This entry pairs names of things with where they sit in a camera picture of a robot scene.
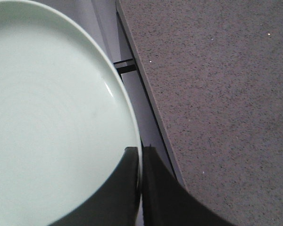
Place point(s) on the light green round plate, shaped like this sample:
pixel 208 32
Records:
pixel 65 116

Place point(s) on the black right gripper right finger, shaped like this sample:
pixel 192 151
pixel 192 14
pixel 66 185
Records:
pixel 165 202

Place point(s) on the grey kitchen island cabinet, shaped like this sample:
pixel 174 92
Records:
pixel 114 38

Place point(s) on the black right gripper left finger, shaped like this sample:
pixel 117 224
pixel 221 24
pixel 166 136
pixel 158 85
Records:
pixel 116 202

